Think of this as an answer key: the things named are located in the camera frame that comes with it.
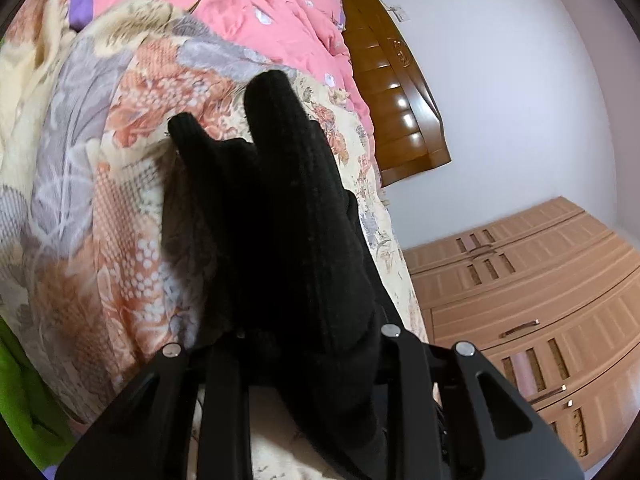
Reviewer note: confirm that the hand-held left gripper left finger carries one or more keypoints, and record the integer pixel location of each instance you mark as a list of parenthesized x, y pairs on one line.
[(225, 385)]

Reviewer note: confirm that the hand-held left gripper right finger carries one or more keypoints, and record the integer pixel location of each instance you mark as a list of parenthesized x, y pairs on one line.
[(400, 375)]

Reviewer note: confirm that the black pants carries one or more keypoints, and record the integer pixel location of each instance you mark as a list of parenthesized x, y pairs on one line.
[(300, 235)]

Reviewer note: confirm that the light wooden wardrobe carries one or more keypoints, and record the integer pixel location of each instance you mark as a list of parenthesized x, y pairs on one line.
[(575, 300)]

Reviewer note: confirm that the green cloth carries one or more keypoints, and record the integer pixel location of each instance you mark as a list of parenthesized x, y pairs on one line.
[(25, 400)]

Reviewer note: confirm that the floral patterned quilt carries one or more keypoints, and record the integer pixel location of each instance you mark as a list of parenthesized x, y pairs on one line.
[(100, 185)]

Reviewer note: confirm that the wooden headboard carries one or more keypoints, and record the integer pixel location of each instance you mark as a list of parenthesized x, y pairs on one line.
[(400, 125)]

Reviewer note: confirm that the pink quilt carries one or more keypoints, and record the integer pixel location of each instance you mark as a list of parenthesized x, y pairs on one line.
[(225, 10)]

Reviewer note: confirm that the white wall socket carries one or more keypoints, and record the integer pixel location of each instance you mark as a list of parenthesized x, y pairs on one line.
[(398, 12)]

